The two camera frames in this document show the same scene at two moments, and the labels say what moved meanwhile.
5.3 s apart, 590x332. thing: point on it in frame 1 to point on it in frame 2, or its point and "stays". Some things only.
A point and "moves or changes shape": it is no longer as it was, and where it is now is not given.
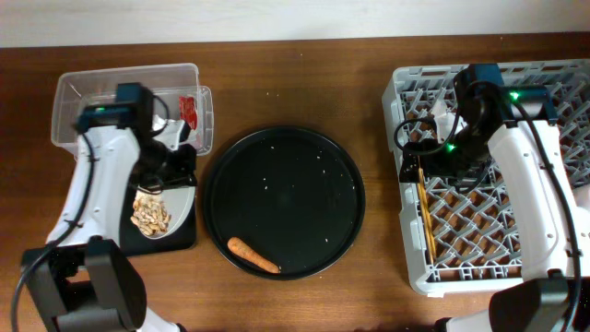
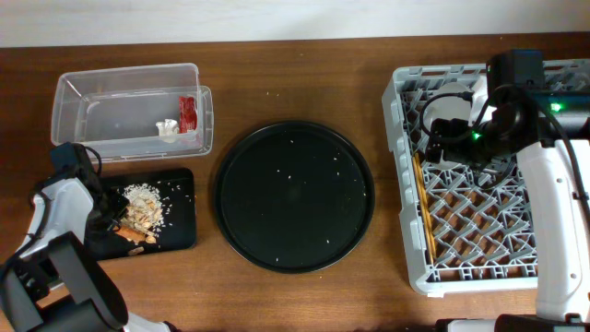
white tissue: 158,123 moves or changes shape
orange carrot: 236,245 to 131,234
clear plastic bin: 177,94 stays
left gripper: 186,178 to 119,202
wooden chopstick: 423,212 stays
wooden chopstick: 427,211 stays
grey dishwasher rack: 463,237 stays
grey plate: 179,203 to 452,100
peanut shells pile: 149,213 moves or changes shape
